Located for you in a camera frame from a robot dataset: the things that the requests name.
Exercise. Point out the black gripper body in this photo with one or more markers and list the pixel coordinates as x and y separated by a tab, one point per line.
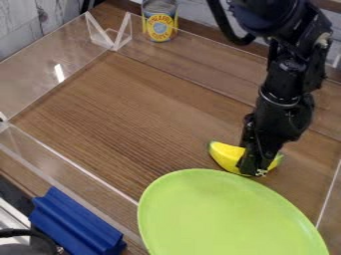
281	120

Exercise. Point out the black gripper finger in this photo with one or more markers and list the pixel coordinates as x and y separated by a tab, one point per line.
253	163
247	136

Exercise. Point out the yellow toy banana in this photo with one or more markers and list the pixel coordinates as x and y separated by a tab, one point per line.
226	155

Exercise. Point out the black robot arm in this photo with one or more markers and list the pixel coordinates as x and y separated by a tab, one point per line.
299	33

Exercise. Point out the green plate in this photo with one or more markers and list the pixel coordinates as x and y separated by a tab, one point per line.
204	212

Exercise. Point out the yellow labelled tin can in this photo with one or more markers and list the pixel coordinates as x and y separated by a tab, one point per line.
159	19

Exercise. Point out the blue plastic block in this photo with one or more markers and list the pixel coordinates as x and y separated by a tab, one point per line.
80	231

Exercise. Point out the clear acrylic corner bracket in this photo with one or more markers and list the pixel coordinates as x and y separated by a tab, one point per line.
110	38

